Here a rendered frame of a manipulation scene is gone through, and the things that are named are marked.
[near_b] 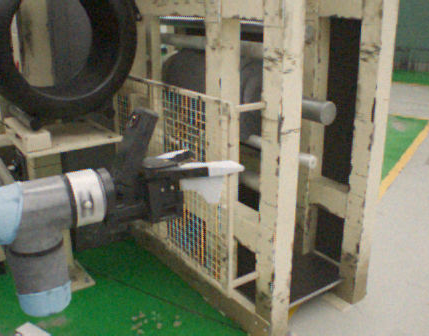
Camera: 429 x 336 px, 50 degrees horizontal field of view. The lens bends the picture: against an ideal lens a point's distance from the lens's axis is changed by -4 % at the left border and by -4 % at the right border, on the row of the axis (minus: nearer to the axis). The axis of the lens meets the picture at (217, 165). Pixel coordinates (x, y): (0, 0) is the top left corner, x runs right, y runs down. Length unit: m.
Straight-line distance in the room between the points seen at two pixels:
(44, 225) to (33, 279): 0.08
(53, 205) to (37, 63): 1.49
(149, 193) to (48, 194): 0.14
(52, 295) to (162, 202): 0.20
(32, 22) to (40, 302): 1.53
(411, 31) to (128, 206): 9.88
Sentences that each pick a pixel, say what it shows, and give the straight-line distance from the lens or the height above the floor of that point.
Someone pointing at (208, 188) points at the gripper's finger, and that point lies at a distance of 0.70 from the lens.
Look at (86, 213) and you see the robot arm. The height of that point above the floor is 1.03.
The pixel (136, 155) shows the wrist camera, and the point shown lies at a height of 1.10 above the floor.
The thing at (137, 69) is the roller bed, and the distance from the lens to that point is 2.19.
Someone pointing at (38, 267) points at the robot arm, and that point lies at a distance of 0.67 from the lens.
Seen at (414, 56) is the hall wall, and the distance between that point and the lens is 10.43.
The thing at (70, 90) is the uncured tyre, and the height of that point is 0.96.
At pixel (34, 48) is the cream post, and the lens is 2.09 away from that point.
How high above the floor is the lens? 1.31
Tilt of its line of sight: 19 degrees down
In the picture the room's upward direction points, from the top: straight up
